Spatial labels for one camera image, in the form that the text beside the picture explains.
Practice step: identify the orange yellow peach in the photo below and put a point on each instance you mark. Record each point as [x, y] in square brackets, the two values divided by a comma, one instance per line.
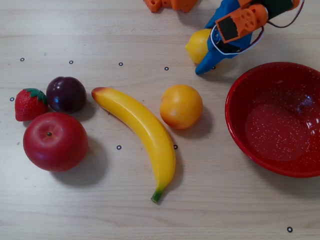
[181, 107]

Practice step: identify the yellow lemon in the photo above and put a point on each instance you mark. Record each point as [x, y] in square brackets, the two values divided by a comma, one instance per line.
[197, 46]

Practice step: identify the dark purple plum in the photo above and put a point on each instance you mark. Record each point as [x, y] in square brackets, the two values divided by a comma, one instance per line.
[66, 95]

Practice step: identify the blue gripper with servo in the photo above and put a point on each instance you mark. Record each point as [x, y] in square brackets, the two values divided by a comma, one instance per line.
[217, 59]

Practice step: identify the red apple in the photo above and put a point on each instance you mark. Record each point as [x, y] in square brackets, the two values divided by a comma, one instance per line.
[55, 142]

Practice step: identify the yellow banana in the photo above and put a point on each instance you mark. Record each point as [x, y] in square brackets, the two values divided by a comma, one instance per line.
[145, 125]

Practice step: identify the red strawberry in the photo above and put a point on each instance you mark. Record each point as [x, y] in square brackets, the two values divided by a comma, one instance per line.
[28, 107]

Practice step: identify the orange robot base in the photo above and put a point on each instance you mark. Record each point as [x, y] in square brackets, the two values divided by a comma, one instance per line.
[180, 5]

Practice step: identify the red speckled bowl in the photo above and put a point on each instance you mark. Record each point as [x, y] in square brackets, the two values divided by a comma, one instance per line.
[275, 130]

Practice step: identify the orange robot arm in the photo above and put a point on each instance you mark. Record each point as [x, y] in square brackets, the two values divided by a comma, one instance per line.
[250, 18]

